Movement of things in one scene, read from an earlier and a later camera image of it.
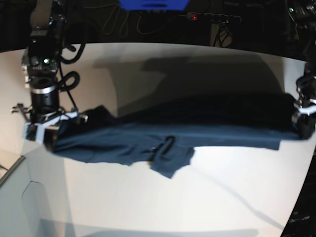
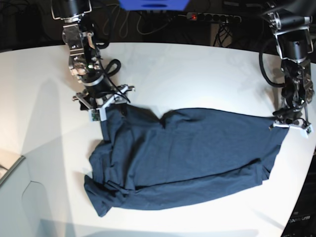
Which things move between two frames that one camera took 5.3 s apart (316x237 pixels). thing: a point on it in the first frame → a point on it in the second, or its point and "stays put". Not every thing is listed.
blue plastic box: (154, 5) stays put
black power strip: (212, 17) stays put
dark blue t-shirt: (164, 131) → (145, 160)
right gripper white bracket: (41, 125) → (119, 99)
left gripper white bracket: (308, 109) → (305, 128)
